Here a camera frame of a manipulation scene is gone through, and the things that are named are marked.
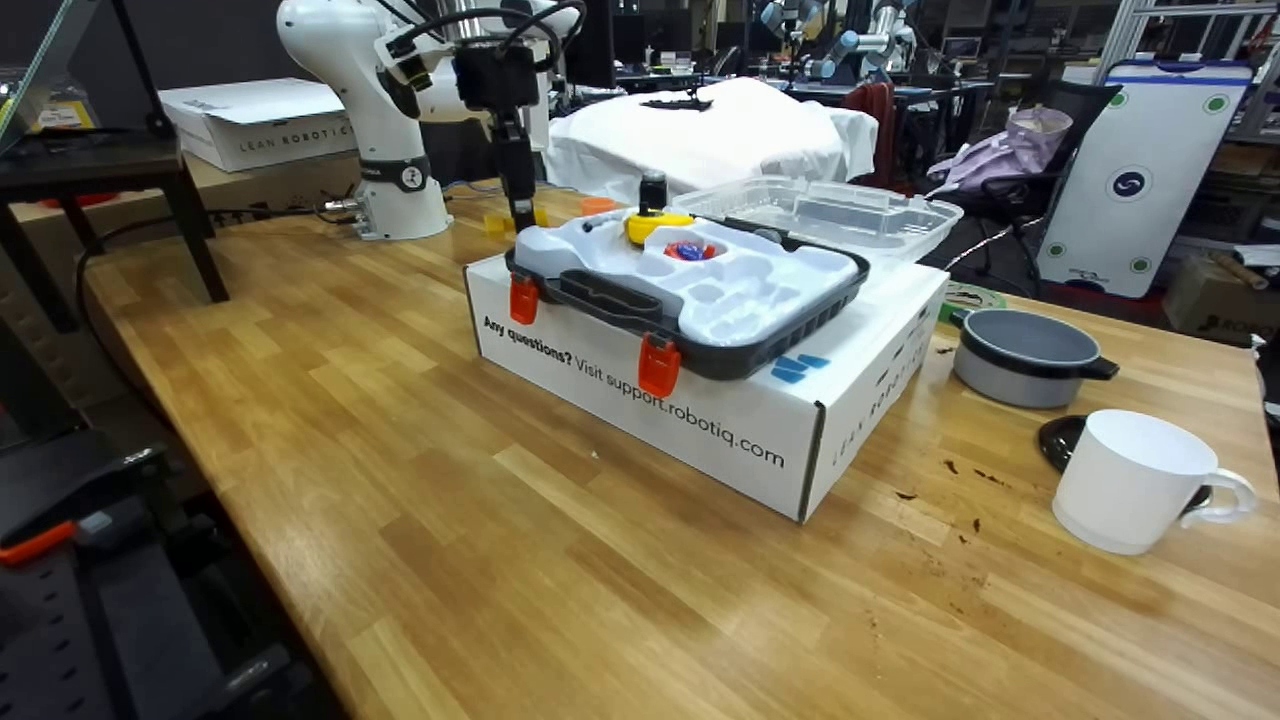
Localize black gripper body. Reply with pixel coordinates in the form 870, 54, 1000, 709
453, 46, 546, 126

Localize yellow toy peg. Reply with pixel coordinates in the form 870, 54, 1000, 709
480, 199, 557, 243

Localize orange case latch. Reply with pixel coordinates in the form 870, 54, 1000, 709
631, 334, 689, 400
506, 273, 546, 328

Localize yellow toy with black knob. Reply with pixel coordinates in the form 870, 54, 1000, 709
621, 172, 700, 251

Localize blue and red toy piece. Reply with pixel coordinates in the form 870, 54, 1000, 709
661, 232, 729, 267

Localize white cloth heap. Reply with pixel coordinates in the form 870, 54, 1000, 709
546, 74, 886, 208

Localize white grey toy tool case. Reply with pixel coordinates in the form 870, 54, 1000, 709
506, 208, 878, 385

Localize stack of white flat boxes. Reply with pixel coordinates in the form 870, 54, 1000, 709
151, 74, 360, 181

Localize white cardboard box with print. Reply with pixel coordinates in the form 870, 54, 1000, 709
459, 247, 956, 528

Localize clear plastic case lid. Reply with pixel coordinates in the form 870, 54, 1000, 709
689, 172, 967, 273

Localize black side table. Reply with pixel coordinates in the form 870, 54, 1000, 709
0, 126, 238, 339

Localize purple cloth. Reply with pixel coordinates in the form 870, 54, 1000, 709
925, 106, 1078, 198

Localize grey pot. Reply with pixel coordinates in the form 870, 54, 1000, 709
949, 303, 1123, 416

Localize black round coaster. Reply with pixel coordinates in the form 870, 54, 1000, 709
1033, 412, 1101, 482

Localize black perforated equipment plate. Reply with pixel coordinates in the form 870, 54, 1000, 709
0, 446, 329, 720

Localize white cart panel with logo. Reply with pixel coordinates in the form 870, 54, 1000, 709
1033, 57, 1259, 303

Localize white mug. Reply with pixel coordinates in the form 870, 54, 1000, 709
1048, 405, 1266, 562

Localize black floor cable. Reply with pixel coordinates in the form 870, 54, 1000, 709
68, 212, 186, 416

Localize orange tool handle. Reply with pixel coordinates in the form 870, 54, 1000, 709
0, 518, 89, 572

